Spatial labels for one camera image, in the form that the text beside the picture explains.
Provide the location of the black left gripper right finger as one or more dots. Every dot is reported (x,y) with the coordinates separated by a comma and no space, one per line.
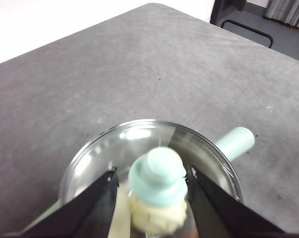
(221,218)

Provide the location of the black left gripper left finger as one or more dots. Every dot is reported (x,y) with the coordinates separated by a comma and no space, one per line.
(90,213)

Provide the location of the pleated white bun green specks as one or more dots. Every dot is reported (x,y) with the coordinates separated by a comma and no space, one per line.
(154,218)

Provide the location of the glass lid with green knob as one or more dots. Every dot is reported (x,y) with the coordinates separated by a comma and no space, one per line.
(157,178)

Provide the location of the mint green breakfast machine base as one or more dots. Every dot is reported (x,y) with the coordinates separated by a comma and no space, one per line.
(50,210)

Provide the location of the mint green steel-lined saucepan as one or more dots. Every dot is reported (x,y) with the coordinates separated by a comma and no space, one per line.
(236,143)

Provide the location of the black metal stand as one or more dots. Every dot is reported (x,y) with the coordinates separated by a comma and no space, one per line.
(217,12)

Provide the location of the grey curtain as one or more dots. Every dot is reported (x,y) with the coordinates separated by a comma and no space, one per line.
(288,12)

